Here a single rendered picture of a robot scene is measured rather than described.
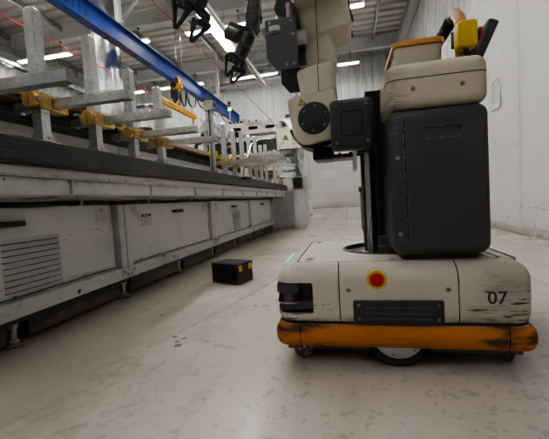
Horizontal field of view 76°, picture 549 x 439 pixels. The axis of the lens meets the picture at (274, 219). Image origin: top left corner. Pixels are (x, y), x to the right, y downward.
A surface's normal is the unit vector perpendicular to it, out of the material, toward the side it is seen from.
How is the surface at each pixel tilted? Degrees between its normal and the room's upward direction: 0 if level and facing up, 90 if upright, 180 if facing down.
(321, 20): 90
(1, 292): 90
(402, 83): 90
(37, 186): 90
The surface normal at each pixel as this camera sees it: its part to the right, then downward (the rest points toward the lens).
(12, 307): 0.98, -0.04
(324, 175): -0.20, 0.07
